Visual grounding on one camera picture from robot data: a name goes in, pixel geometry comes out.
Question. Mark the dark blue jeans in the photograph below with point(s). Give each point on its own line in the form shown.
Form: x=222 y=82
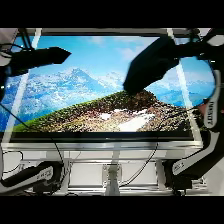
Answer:
x=150 y=68

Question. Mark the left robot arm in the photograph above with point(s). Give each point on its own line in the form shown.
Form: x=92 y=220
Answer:
x=36 y=59

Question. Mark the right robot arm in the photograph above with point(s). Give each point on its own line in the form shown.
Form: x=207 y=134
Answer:
x=213 y=110

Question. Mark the silver frame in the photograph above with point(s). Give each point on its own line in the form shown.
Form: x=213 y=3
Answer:
x=112 y=181

